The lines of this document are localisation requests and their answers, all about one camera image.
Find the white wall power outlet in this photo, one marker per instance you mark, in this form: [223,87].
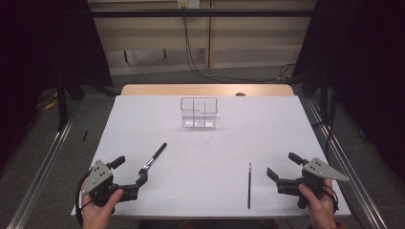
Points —
[188,3]

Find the wooden table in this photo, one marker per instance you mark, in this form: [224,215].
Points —
[178,89]

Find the small black stick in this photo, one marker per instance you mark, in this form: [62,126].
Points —
[85,135]

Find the person's left hand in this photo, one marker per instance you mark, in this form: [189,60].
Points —
[97,214]

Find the clear plastic organizer box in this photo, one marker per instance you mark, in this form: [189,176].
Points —
[199,113]

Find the black horizontal frame bar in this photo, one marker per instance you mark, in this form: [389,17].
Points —
[203,13]

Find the fluffy black makeup brush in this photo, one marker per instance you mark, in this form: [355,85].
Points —
[156,155]

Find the person's right hand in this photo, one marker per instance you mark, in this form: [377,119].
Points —
[321,210]

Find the black metal stand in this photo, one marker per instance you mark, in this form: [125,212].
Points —
[324,95]
[62,105]

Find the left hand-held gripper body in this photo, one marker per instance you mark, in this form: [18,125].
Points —
[102,186]

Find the black curtain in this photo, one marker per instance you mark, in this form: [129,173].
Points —
[38,47]
[366,63]

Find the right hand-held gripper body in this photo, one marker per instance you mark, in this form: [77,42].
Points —
[313,175]

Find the thin black makeup brush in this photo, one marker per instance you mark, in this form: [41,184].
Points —
[249,187]

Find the aluminium floor rail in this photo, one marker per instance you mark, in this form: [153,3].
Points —
[41,168]
[350,171]

